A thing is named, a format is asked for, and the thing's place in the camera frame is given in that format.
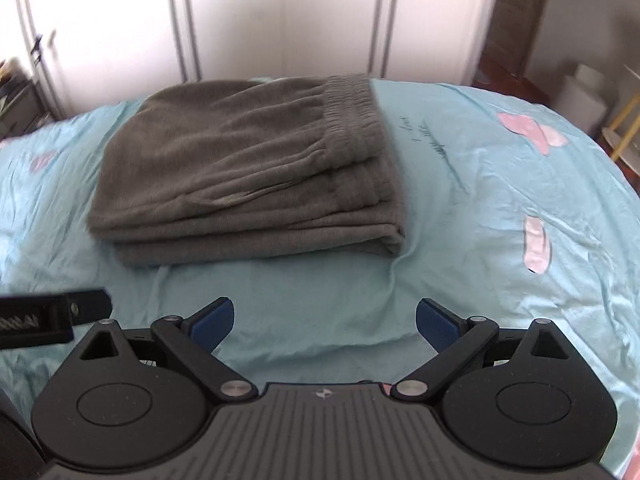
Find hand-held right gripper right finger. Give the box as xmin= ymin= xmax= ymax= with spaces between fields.
xmin=392 ymin=297 xmax=572 ymax=402

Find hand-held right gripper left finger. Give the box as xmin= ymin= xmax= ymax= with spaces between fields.
xmin=76 ymin=296 xmax=257 ymax=402

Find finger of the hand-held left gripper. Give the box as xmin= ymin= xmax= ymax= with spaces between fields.
xmin=0 ymin=287 xmax=112 ymax=352

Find grey pants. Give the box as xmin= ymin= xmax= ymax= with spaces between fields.
xmin=86 ymin=73 xmax=407 ymax=267

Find light blue printed bedsheet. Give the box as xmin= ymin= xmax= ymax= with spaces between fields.
xmin=0 ymin=78 xmax=640 ymax=478

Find cluttered storage rack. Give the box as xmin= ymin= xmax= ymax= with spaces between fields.
xmin=0 ymin=55 xmax=46 ymax=140

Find yellow legged stool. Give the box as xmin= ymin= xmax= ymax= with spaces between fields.
xmin=600 ymin=91 xmax=640 ymax=162

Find white cylindrical bin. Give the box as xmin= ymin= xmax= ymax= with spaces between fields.
xmin=554 ymin=62 xmax=610 ymax=133

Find white wardrobe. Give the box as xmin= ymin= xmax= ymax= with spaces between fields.
xmin=10 ymin=0 xmax=503 ymax=121

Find brown wooden door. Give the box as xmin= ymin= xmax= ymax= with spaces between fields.
xmin=480 ymin=0 xmax=558 ymax=86

